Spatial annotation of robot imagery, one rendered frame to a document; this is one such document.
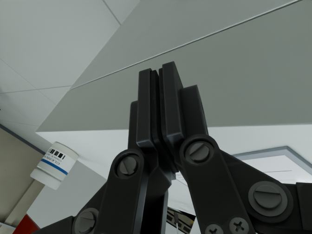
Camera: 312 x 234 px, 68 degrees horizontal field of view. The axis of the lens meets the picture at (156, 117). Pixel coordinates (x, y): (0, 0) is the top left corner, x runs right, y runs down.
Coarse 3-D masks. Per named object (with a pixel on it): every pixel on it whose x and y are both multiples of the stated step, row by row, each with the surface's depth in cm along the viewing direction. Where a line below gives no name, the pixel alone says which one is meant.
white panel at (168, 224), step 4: (168, 212) 89; (168, 224) 88; (168, 228) 88; (172, 228) 90; (176, 228) 91; (168, 232) 88; (172, 232) 89; (176, 232) 91; (180, 232) 92; (184, 232) 94
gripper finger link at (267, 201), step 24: (168, 72) 9; (168, 96) 8; (192, 96) 9; (168, 120) 8; (192, 120) 8; (168, 144) 8; (240, 168) 7; (240, 192) 6; (264, 192) 6; (288, 192) 6; (264, 216) 6; (288, 216) 6
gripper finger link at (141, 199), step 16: (128, 160) 8; (144, 160) 7; (112, 176) 7; (128, 176) 8; (144, 176) 7; (112, 192) 7; (128, 192) 7; (144, 192) 7; (112, 208) 7; (128, 208) 7; (160, 208) 9; (96, 224) 7; (112, 224) 6; (128, 224) 6; (144, 224) 8; (160, 224) 8
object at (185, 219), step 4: (168, 208) 87; (172, 208) 88; (172, 212) 88; (176, 212) 90; (180, 212) 91; (180, 216) 91; (184, 216) 93; (180, 220) 93; (184, 220) 92; (188, 220) 94; (188, 224) 94; (192, 224) 95
